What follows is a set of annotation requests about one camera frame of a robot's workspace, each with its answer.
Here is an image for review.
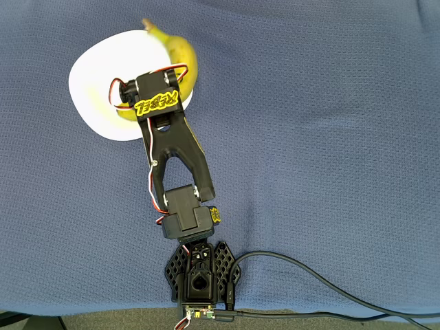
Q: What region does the blue woven tablecloth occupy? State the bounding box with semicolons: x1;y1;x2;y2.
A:
0;0;440;318

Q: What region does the white red wrist servo wire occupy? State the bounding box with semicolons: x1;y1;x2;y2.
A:
108;63;190;108

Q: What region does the yellow banana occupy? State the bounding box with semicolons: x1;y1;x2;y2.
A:
115;17;199;122

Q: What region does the white red forearm servo wire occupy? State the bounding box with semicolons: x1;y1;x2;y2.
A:
148;160;169;226

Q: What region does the thin black cable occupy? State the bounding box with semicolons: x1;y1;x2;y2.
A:
212;309;440;329

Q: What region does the black tripod stand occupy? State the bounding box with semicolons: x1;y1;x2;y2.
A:
0;311;66;330

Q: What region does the thick black looping cable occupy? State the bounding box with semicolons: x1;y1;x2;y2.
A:
225;250;440;319

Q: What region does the white plate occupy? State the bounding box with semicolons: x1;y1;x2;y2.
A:
67;29;195;142

